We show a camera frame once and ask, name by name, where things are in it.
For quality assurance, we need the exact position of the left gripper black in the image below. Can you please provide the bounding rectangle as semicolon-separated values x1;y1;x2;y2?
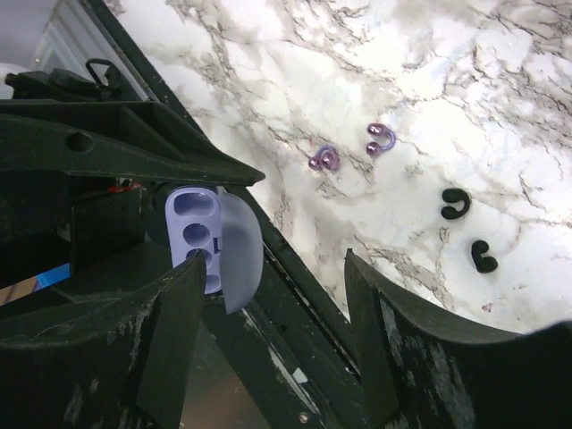
1;69;265;287

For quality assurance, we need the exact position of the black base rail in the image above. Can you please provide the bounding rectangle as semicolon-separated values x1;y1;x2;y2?
86;1;368;428

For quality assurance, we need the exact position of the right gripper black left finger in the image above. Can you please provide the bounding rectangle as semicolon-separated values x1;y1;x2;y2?
1;256;206;428

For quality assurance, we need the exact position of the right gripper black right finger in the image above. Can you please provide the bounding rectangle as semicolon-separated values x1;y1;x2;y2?
344;252;571;428

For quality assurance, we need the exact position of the purple earbud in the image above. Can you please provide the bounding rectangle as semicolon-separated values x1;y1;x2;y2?
366;122;397;156
307;145;340;171

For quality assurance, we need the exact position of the purple earbud charging case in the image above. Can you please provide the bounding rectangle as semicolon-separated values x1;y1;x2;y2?
164;186;264;314

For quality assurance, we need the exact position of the black earbud left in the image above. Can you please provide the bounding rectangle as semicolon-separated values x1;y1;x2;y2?
441;188;471;221

